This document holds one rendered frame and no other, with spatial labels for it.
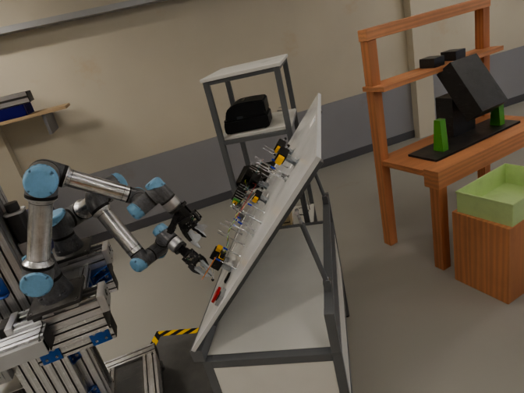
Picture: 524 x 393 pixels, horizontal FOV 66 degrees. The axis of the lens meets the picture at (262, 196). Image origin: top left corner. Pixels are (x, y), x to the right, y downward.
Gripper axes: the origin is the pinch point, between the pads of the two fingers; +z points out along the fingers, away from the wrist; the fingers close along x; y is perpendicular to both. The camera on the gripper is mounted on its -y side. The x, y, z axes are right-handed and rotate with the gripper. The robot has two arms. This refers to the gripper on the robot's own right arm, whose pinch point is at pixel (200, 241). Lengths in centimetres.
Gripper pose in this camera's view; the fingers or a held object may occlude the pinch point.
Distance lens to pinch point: 186.2
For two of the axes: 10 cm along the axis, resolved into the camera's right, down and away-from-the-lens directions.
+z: 6.0, 7.4, 2.9
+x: 1.8, -4.8, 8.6
